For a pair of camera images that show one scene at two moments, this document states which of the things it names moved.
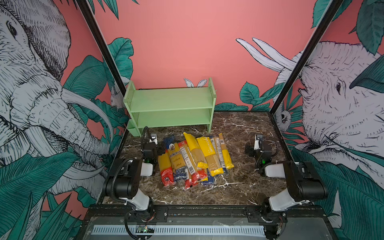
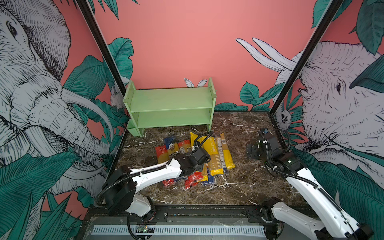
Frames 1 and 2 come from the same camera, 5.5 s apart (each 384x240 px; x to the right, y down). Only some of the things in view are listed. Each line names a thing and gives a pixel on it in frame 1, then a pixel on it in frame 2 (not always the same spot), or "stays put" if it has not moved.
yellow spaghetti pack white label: [224, 156] stays put
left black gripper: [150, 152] -> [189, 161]
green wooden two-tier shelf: [168, 107] stays put
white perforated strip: [178, 230] stays put
